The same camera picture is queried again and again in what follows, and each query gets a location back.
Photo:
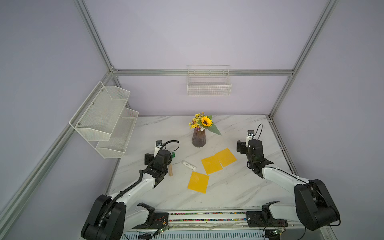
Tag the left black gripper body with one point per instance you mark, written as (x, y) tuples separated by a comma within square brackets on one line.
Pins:
[(148, 158)]

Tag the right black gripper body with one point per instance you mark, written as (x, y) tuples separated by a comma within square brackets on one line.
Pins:
[(242, 146)]

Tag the yellow envelope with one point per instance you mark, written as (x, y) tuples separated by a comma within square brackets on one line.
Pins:
[(198, 182), (225, 157), (211, 165)]

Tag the white glue stick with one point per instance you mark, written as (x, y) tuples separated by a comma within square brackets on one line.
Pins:
[(190, 166)]

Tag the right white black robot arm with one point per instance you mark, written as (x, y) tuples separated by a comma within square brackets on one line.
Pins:
[(313, 205)]

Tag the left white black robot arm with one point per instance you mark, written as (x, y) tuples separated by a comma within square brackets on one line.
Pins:
[(111, 216)]

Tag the brown ribbed vase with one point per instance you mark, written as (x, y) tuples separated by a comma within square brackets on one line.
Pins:
[(199, 138)]

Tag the sunflower bouquet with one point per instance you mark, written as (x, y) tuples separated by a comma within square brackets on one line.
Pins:
[(203, 122)]

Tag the white two-tier mesh shelf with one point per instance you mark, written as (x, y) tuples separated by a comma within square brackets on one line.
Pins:
[(105, 121)]

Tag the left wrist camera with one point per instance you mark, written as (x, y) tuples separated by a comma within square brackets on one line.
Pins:
[(158, 146)]

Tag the green toy rake wooden handle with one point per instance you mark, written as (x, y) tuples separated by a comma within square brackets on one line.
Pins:
[(170, 166)]

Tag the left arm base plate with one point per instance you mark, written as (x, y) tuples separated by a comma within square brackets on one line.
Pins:
[(155, 220)]

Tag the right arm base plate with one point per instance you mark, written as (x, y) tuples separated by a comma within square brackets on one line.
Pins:
[(260, 219)]

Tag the white wire wall basket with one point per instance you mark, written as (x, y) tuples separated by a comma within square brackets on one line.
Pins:
[(208, 81)]

